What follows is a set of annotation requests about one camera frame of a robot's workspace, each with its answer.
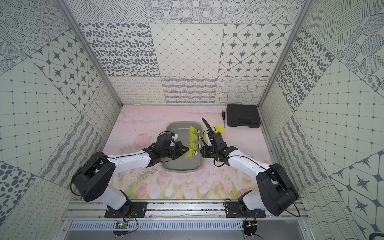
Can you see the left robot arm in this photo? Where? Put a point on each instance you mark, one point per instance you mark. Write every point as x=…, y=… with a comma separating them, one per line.
x=93, y=178

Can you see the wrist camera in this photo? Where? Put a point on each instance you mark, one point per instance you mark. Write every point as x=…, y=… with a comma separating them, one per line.
x=172, y=135
x=209, y=129

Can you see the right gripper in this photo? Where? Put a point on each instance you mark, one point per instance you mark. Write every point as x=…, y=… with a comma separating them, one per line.
x=205, y=154

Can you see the black plastic tool case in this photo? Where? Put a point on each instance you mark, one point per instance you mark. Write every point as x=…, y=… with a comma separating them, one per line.
x=243, y=115

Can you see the black round connector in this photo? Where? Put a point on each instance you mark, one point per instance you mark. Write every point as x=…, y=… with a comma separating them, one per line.
x=250, y=227

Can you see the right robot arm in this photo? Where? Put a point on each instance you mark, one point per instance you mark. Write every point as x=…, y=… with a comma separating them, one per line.
x=276, y=191

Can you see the green circuit board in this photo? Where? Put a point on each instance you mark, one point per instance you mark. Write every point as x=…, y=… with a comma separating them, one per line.
x=121, y=225

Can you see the yellow shuttlecock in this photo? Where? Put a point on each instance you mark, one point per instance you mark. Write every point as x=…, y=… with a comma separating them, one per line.
x=206, y=138
x=193, y=137
x=193, y=131
x=219, y=128
x=190, y=153
x=193, y=146

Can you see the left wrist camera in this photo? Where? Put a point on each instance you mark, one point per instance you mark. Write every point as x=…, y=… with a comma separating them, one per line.
x=172, y=135

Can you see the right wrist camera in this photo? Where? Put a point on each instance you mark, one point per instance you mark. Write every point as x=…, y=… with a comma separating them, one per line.
x=209, y=129

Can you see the aluminium mounting rail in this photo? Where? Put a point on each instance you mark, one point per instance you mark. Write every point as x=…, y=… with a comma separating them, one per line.
x=156, y=210

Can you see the black handled screwdriver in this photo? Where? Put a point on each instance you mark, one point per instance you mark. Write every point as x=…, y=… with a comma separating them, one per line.
x=224, y=118

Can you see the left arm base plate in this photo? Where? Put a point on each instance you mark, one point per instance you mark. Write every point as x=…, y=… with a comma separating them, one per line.
x=126, y=209

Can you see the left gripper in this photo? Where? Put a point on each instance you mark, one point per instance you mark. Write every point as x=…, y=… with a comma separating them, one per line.
x=175, y=149

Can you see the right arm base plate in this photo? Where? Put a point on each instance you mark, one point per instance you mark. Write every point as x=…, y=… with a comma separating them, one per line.
x=235, y=209

